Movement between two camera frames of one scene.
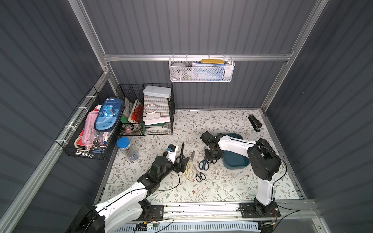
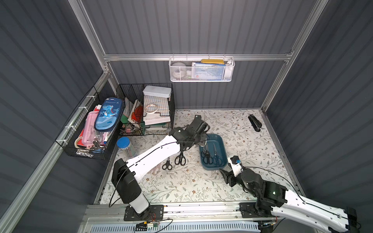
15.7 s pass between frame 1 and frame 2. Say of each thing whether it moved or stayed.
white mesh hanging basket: stayed
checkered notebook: stayed
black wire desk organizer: stayed
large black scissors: stayed
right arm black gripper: moved
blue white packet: stayed
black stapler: stayed
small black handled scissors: moved
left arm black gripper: moved
